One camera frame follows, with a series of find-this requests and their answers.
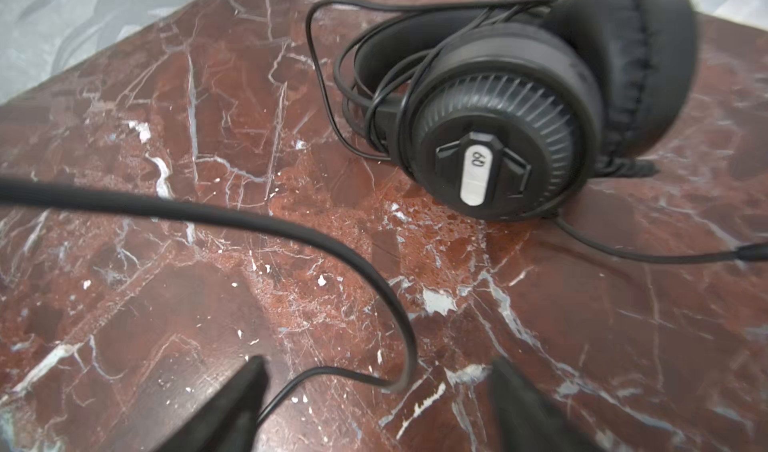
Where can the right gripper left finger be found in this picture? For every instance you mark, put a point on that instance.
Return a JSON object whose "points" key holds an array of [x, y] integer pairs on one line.
{"points": [[228, 420]]}

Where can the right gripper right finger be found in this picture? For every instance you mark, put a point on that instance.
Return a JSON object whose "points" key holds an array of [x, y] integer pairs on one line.
{"points": [[526, 418]]}

